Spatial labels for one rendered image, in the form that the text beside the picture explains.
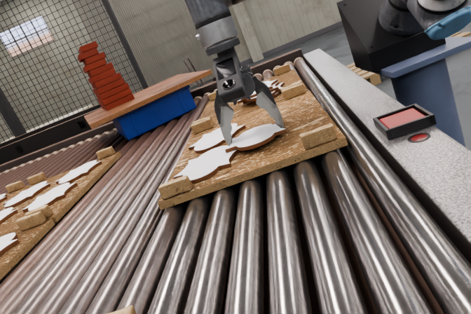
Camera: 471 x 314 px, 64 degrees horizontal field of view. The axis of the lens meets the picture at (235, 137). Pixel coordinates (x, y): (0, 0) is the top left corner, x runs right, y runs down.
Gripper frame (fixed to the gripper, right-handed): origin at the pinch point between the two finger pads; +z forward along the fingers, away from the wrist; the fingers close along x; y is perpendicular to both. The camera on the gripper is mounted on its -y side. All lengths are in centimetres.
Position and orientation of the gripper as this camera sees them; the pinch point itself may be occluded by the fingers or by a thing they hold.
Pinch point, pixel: (256, 137)
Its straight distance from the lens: 78.9
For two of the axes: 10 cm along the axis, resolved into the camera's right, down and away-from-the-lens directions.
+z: 3.6, 9.0, 2.6
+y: 0.4, -2.9, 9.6
